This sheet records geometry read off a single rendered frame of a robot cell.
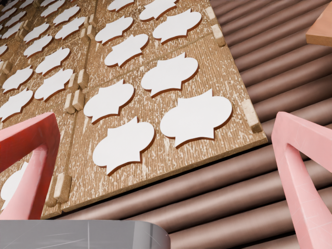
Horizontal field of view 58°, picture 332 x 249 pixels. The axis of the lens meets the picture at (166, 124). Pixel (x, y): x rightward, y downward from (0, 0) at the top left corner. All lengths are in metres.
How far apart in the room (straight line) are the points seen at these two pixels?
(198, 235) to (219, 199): 0.06
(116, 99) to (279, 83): 0.37
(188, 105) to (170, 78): 0.11
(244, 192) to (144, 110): 0.30
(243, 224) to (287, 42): 0.39
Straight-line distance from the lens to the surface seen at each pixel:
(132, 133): 0.62
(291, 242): 0.44
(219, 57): 0.69
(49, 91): 0.98
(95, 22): 1.17
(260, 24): 0.77
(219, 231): 0.47
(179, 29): 0.83
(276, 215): 0.46
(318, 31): 0.50
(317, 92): 0.58
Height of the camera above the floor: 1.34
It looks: 42 degrees down
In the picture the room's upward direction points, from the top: 36 degrees counter-clockwise
